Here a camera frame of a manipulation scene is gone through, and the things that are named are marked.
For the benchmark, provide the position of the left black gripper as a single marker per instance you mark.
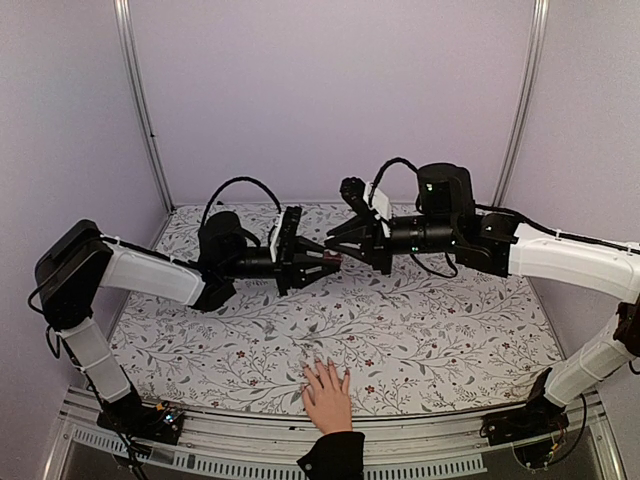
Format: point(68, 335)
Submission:
point(297, 269)

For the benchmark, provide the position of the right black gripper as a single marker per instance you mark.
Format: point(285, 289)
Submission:
point(373, 253)

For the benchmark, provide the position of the red nail polish bottle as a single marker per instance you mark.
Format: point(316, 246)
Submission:
point(332, 257)

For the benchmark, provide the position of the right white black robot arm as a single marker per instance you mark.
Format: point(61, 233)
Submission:
point(501, 242)

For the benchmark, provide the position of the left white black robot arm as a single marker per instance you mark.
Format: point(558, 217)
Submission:
point(85, 260)

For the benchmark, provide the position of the black sleeved forearm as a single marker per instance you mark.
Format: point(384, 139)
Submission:
point(335, 456)

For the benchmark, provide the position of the person's hand with painted nails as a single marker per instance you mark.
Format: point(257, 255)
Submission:
point(326, 398)

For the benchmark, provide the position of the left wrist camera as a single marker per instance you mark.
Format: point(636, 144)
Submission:
point(284, 231)

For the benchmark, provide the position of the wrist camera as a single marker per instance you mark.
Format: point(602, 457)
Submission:
point(284, 231)
point(360, 196)

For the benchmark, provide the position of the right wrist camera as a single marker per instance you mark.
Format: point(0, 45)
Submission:
point(360, 196)

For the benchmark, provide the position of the right aluminium frame post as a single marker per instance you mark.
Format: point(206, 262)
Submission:
point(532, 64)

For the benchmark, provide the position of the aluminium frame post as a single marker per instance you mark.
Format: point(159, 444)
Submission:
point(532, 64)
point(126, 35)

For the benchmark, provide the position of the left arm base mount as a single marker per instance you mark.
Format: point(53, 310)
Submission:
point(161, 423)

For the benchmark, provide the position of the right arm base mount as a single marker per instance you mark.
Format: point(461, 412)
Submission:
point(537, 417)

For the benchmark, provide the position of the left aluminium frame post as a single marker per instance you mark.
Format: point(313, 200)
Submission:
point(126, 35)

